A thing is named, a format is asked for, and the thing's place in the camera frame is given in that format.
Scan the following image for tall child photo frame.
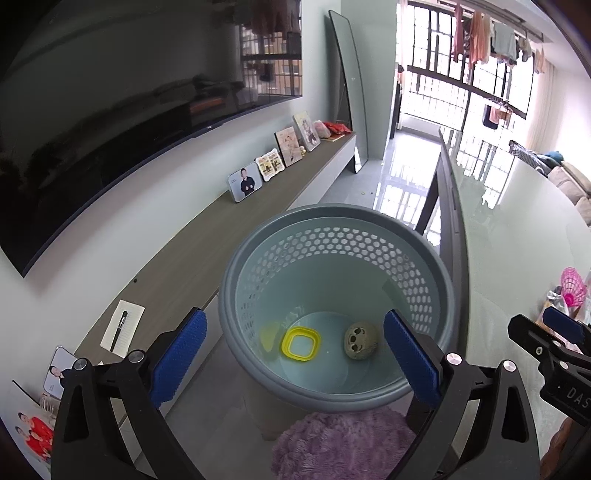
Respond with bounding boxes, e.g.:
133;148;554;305
293;111;321;152

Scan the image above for black pen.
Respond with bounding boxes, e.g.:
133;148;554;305
110;310;129;352

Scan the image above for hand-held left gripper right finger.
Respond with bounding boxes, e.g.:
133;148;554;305
383;309;541;480

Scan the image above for crinkled foil wrapper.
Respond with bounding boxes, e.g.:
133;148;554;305
538;290;571;324

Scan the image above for wooden television console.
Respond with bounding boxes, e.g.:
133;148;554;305
74;131;358;430

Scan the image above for square child photo frame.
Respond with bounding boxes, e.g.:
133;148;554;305
274;126;303;167

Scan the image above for purple fluffy cushion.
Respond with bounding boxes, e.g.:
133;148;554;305
270;406;419;480

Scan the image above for beige round ball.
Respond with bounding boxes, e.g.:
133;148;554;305
342;322;380;358

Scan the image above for black window grille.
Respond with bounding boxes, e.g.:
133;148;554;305
394;0;541;139

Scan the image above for brown ribbed object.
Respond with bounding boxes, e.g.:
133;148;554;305
539;415;583;478

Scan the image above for row of hanging clothes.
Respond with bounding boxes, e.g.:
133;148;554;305
450;2;548;75

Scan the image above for checked cloth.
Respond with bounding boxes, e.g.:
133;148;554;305
508;140;546;169

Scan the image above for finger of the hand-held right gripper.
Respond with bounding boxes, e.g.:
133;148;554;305
542;306;591;347
507;315;561;366

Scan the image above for red family photo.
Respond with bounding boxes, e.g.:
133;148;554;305
11;406;56;467

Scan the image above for rounded photo of person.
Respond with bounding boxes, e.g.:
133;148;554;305
44;346;77;400

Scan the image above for dark hanging garments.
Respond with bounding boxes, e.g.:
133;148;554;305
482;102;513;131

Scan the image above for grey perforated plastic bin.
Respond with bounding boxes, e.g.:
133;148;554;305
218;203;462;414

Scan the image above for scalloped edge photo frame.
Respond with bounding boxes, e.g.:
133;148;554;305
255;150;284;182

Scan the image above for glass top dining table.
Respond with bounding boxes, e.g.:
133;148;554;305
413;127;591;480

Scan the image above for black wall television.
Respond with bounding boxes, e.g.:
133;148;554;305
0;0;305;278

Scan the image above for black framed standing mirror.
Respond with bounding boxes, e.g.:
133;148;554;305
327;10;370;174

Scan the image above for yellow square plastic ring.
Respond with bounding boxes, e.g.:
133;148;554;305
281;326;321;361

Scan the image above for beige sofa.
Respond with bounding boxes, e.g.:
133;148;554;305
547;161;591;213

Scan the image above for pink mesh basket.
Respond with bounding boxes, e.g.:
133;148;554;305
561;267;588;308

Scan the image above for white notepad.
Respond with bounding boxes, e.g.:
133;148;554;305
100;299;145;357

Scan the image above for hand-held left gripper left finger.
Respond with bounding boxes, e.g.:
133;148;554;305
52;307;208;480

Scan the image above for photo of person in black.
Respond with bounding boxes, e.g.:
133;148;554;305
228;161;265;204

